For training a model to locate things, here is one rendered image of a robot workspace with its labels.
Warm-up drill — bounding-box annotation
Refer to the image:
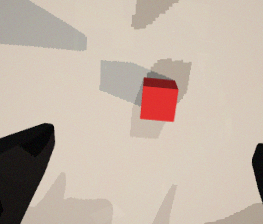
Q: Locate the red block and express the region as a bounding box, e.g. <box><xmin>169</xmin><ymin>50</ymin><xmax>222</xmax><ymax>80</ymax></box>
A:
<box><xmin>140</xmin><ymin>77</ymin><xmax>179</xmax><ymax>121</ymax></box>

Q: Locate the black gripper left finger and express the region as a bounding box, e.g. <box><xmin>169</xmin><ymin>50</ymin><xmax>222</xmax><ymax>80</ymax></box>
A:
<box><xmin>0</xmin><ymin>124</ymin><xmax>55</xmax><ymax>224</ymax></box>

